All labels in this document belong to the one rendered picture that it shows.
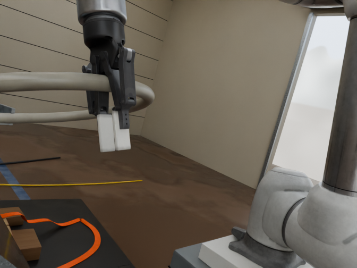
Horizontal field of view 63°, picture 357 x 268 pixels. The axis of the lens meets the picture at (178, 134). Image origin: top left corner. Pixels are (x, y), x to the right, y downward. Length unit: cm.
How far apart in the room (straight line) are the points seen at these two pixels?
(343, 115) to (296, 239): 31
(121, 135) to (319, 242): 49
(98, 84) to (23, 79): 12
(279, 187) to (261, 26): 530
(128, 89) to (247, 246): 62
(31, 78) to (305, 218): 64
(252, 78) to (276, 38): 81
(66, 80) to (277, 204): 61
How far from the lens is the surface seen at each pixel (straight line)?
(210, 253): 93
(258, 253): 93
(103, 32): 55
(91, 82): 53
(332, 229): 74
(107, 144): 56
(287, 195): 86
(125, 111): 53
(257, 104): 560
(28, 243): 223
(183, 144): 664
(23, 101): 643
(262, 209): 90
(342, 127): 73
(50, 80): 52
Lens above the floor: 126
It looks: 7 degrees down
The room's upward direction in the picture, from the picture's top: 15 degrees clockwise
